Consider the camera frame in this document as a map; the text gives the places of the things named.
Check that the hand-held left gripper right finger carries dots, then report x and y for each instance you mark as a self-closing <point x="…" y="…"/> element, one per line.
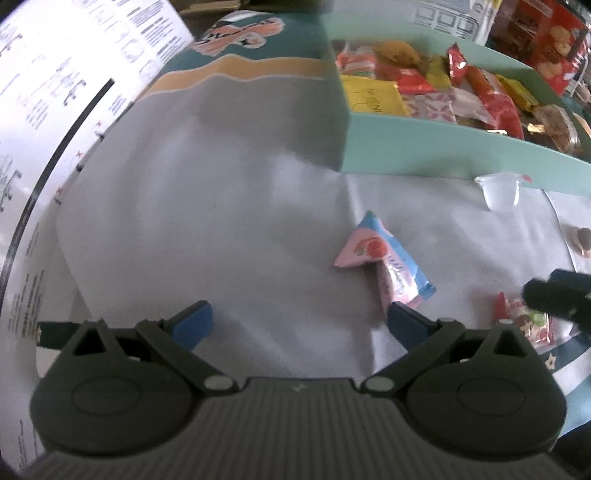
<point x="406" y="323"/>

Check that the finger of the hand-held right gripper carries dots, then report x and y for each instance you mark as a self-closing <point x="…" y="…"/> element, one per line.
<point x="563" y="295"/>

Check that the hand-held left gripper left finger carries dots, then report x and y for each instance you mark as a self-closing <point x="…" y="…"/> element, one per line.
<point x="194" y="323"/>

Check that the red floral candy packet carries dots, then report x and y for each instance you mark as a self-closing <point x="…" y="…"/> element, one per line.
<point x="531" y="325"/>

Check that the pink blue candy packet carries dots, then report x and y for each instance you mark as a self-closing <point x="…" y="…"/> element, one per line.
<point x="374" y="249"/>

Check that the mint green cardboard box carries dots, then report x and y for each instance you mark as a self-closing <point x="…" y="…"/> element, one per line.
<point x="415" y="147"/>

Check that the clear jelly cup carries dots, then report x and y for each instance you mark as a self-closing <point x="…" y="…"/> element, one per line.
<point x="501" y="191"/>

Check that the heap of mixed snack packets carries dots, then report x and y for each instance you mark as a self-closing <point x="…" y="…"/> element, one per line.
<point x="438" y="92"/>

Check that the white printed instruction sheet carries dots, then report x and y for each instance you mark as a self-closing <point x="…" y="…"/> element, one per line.
<point x="55" y="115"/>

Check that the red cookie box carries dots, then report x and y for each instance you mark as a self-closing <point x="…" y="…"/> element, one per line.
<point x="545" y="41"/>

